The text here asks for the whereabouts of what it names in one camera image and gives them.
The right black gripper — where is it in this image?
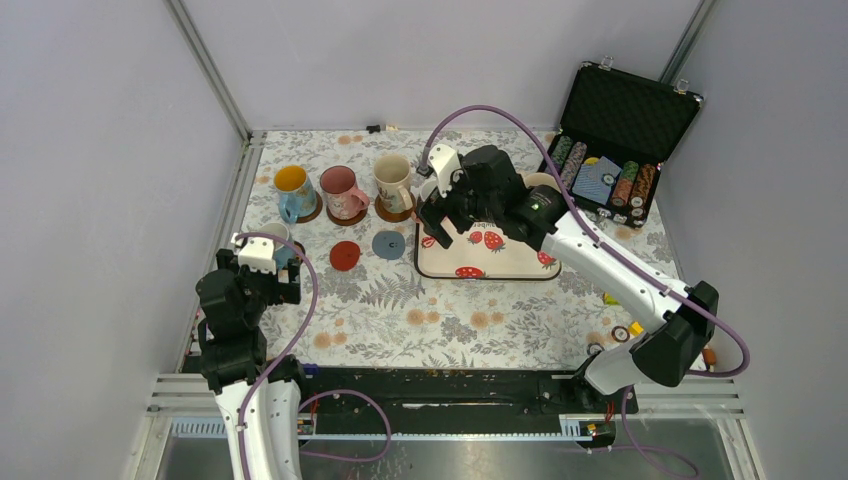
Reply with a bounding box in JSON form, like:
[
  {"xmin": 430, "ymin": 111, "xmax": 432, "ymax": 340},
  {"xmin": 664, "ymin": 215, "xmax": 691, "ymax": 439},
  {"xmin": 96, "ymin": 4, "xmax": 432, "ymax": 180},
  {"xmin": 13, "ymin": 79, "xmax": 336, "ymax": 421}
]
[{"xmin": 415, "ymin": 161, "xmax": 501, "ymax": 249}]

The blue floral mug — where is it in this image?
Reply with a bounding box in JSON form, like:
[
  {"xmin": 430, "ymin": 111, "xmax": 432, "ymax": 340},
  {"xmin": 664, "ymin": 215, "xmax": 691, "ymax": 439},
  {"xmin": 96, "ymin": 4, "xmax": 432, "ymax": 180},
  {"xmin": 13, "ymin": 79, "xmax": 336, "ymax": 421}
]
[{"xmin": 258, "ymin": 223, "xmax": 295, "ymax": 270}]

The cream mug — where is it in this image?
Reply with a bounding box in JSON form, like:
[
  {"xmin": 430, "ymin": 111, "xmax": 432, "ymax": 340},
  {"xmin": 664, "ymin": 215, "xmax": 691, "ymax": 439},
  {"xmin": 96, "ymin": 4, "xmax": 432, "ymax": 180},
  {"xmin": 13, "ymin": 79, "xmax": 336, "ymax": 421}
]
[
  {"xmin": 523, "ymin": 172, "xmax": 561, "ymax": 192},
  {"xmin": 373, "ymin": 154, "xmax": 414, "ymax": 214}
]

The cream mug front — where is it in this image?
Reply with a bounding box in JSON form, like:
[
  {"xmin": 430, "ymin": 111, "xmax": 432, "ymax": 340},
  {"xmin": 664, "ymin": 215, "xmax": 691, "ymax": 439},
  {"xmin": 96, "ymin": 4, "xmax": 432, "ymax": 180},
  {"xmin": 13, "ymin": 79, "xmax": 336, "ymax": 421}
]
[{"xmin": 373, "ymin": 154, "xmax": 414, "ymax": 214}]

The red apple coaster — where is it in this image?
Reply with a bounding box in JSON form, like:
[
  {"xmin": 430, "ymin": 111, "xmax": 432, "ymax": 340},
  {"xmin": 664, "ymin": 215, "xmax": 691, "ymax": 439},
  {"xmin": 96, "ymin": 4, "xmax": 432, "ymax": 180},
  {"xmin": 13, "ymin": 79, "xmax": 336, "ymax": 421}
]
[{"xmin": 329, "ymin": 241, "xmax": 361, "ymax": 272}]

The brown wooden coaster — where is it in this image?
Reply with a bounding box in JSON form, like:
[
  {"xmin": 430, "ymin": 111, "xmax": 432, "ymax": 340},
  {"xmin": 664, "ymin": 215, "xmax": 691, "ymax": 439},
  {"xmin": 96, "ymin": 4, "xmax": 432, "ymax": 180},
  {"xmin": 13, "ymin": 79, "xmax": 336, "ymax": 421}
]
[
  {"xmin": 374, "ymin": 197, "xmax": 415, "ymax": 223},
  {"xmin": 325, "ymin": 207, "xmax": 368, "ymax": 226},
  {"xmin": 296, "ymin": 192, "xmax": 323, "ymax": 224}
]

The yellow inside blue mug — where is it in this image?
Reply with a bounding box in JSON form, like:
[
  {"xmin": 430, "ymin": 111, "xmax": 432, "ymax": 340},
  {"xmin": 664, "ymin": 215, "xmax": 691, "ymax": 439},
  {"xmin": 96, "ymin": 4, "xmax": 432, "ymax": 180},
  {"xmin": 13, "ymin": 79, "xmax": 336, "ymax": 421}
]
[{"xmin": 273, "ymin": 165, "xmax": 317, "ymax": 224}]

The grey blue coaster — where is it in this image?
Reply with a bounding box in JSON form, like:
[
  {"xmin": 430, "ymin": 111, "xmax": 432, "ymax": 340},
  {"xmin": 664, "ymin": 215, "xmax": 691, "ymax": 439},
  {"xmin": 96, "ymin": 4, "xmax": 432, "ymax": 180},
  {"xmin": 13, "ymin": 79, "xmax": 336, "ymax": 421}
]
[{"xmin": 372, "ymin": 230, "xmax": 406, "ymax": 260}]

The pink large mug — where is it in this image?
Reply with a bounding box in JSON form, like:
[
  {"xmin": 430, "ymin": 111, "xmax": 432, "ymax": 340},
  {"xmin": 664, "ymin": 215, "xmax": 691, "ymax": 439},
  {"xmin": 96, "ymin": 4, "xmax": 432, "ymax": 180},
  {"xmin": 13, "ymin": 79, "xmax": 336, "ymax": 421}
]
[{"xmin": 320, "ymin": 165, "xmax": 370, "ymax": 219}]

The pink small mug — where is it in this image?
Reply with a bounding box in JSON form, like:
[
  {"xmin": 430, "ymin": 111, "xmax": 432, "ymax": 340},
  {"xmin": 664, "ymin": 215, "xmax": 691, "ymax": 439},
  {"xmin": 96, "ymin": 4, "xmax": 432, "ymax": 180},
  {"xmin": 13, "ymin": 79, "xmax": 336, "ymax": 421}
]
[{"xmin": 412, "ymin": 178, "xmax": 439, "ymax": 223}]

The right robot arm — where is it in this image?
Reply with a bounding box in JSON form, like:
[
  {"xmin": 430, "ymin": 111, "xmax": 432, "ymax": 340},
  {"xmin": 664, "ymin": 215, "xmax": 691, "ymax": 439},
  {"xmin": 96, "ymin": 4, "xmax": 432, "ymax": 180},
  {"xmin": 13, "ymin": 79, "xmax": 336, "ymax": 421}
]
[{"xmin": 416, "ymin": 144, "xmax": 717, "ymax": 412}]

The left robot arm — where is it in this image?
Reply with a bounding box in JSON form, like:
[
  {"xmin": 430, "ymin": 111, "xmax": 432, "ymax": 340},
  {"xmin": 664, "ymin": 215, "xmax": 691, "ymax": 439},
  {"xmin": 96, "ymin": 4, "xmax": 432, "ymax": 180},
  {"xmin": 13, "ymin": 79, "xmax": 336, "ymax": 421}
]
[{"xmin": 195, "ymin": 249, "xmax": 311, "ymax": 479}]

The white strawberry tray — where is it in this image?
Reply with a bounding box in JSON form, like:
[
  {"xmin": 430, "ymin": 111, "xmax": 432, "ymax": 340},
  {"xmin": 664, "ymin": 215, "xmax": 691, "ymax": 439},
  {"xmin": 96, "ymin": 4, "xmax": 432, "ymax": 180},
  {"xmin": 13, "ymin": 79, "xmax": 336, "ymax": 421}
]
[{"xmin": 414, "ymin": 219, "xmax": 562, "ymax": 281}]

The blue card deck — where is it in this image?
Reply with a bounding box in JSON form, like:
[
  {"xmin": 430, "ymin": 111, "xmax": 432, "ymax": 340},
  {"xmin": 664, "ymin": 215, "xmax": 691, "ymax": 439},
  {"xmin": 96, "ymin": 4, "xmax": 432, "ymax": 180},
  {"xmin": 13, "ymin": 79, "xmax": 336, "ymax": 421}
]
[{"xmin": 571, "ymin": 157, "xmax": 622, "ymax": 204}]

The floral tablecloth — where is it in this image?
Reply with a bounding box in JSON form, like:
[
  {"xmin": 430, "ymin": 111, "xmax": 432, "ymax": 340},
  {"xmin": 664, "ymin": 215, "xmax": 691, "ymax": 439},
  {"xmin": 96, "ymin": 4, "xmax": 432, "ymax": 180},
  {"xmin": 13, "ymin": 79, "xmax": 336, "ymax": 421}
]
[{"xmin": 235, "ymin": 130, "xmax": 679, "ymax": 370}]

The black poker chip case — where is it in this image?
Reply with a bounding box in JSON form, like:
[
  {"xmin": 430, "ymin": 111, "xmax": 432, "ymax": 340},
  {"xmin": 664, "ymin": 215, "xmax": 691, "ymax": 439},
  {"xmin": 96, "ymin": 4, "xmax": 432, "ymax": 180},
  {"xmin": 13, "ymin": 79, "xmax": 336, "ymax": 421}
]
[{"xmin": 538, "ymin": 62, "xmax": 704, "ymax": 229}]

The small yellow cube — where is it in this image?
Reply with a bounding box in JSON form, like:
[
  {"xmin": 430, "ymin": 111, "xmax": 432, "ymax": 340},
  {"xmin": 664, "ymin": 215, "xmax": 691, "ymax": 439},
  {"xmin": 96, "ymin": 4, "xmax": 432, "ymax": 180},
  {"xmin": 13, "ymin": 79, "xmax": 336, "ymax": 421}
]
[{"xmin": 628, "ymin": 322, "xmax": 644, "ymax": 337}]

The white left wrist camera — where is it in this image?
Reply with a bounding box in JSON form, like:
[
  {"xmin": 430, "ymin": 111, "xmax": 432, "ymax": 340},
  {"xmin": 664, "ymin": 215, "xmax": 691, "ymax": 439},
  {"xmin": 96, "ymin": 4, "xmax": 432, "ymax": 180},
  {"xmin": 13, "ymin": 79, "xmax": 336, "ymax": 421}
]
[{"xmin": 231, "ymin": 233, "xmax": 277, "ymax": 274}]

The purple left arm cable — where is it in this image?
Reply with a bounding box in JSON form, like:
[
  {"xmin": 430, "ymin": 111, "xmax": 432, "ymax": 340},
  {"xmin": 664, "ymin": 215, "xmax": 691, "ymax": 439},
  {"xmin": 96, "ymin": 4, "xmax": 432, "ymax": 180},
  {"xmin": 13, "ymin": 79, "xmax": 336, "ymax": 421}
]
[{"xmin": 231, "ymin": 231, "xmax": 393, "ymax": 480}]

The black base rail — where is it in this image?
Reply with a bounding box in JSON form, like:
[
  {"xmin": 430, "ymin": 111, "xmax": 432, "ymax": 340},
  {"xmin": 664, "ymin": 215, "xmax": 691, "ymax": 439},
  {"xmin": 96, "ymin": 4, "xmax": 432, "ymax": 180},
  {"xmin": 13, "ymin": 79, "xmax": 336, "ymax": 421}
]
[{"xmin": 298, "ymin": 364, "xmax": 638, "ymax": 436}]

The small ring chip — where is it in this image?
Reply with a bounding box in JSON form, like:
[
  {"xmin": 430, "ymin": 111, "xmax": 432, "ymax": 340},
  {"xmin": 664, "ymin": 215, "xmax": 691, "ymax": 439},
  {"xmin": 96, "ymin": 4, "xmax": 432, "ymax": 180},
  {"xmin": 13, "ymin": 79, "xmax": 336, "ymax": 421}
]
[{"xmin": 610, "ymin": 326, "xmax": 631, "ymax": 343}]

